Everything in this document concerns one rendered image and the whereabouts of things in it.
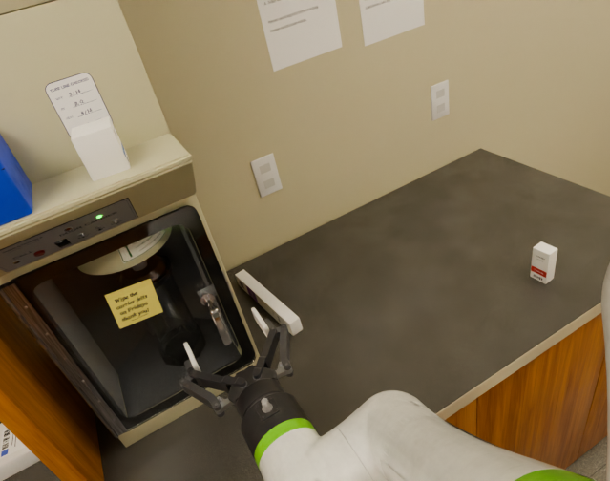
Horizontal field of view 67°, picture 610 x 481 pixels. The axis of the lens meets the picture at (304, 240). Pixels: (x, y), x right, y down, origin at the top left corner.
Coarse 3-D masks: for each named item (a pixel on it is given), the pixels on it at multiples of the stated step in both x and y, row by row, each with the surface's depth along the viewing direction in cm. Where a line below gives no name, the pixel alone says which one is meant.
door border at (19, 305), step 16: (16, 288) 68; (16, 304) 69; (32, 320) 71; (32, 336) 72; (48, 336) 74; (48, 352) 74; (64, 352) 76; (64, 368) 77; (80, 384) 80; (96, 400) 83; (112, 416) 87
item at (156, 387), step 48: (144, 240) 74; (192, 240) 78; (48, 288) 70; (96, 288) 74; (192, 288) 82; (96, 336) 78; (144, 336) 82; (192, 336) 87; (240, 336) 93; (96, 384) 82; (144, 384) 87
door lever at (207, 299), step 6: (210, 294) 84; (204, 300) 84; (210, 300) 84; (210, 306) 82; (216, 306) 82; (210, 312) 81; (216, 312) 80; (216, 318) 81; (216, 324) 82; (222, 324) 83; (222, 330) 83; (222, 336) 84; (228, 336) 85; (228, 342) 85
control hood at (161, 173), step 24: (144, 144) 67; (168, 144) 65; (144, 168) 60; (168, 168) 60; (192, 168) 64; (48, 192) 60; (72, 192) 58; (96, 192) 57; (120, 192) 59; (144, 192) 63; (168, 192) 67; (192, 192) 72; (48, 216) 56; (72, 216) 58; (0, 240) 55
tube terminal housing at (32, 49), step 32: (64, 0) 56; (96, 0) 58; (0, 32) 55; (32, 32) 56; (64, 32) 58; (96, 32) 59; (128, 32) 61; (0, 64) 56; (32, 64) 58; (64, 64) 59; (96, 64) 61; (128, 64) 63; (0, 96) 58; (32, 96) 59; (128, 96) 65; (0, 128) 59; (32, 128) 61; (64, 128) 63; (128, 128) 66; (160, 128) 69; (32, 160) 63; (64, 160) 64; (128, 224) 73; (64, 256) 70; (256, 352) 99; (160, 416) 94
